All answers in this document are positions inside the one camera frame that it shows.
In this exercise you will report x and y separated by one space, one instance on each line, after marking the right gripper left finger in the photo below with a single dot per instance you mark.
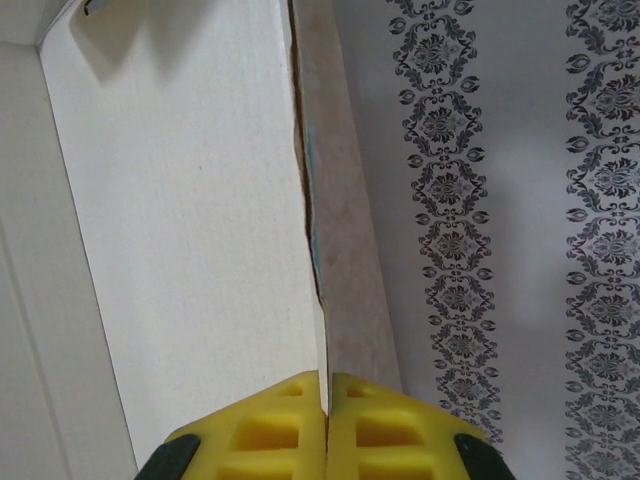
240 440

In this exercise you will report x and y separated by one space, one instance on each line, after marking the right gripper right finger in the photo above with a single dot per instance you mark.
400 440

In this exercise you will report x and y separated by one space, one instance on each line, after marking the teal and white paper box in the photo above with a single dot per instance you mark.
190 225

